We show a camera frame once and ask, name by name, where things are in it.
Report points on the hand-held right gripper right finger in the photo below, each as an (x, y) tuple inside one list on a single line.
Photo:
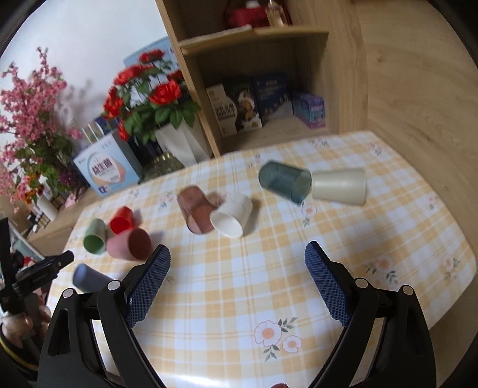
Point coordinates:
[(328, 287)]

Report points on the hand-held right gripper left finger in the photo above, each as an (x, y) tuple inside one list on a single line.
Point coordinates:
[(149, 287)]

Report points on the pink cup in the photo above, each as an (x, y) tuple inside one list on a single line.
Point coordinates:
[(127, 244)]

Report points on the blue-grey cup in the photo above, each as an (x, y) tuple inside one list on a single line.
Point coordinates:
[(87, 278)]

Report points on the red cup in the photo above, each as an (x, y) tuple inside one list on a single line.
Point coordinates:
[(121, 222)]

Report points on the green cup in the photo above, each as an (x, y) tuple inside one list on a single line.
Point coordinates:
[(93, 238)]

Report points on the brown translucent cup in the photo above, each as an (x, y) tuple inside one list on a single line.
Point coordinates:
[(194, 212)]

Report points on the cream cup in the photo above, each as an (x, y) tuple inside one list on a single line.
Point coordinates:
[(340, 185)]

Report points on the white cup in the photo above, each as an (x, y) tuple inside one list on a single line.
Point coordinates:
[(233, 214)]

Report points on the teal translucent cup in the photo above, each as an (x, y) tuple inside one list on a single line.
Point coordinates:
[(283, 181)]

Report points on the person's left hand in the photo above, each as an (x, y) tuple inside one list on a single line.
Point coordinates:
[(24, 322)]

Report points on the yellow checked floral tablecloth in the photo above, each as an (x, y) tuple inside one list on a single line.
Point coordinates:
[(242, 298)]

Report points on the green glass vase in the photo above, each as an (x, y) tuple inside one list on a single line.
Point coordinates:
[(160, 166)]

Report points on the blue and white box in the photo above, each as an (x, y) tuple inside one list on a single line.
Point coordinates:
[(106, 171)]

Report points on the black tripod stand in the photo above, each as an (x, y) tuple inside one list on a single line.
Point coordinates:
[(24, 278)]

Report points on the white faceted vase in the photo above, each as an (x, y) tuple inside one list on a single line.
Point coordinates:
[(181, 143)]

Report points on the purple box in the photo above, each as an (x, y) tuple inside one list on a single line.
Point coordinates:
[(310, 110)]

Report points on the red rose bouquet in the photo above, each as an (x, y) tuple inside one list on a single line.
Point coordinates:
[(153, 100)]

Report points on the white carton box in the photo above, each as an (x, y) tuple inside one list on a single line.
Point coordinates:
[(221, 112)]

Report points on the dark blue box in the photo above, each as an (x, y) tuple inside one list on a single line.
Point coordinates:
[(272, 97)]

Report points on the dark illustrated box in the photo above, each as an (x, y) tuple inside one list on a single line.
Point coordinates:
[(244, 104)]

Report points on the pink blossom branches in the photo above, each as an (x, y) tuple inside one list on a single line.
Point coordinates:
[(31, 123)]

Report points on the wooden shelf cabinet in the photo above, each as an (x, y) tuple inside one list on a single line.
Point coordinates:
[(403, 74)]

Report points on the light blue flat box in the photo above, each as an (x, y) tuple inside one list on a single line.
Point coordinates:
[(149, 56)]

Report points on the clear bottle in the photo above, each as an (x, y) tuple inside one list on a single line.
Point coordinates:
[(276, 13)]

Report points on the red container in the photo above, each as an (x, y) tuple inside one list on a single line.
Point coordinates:
[(246, 15)]

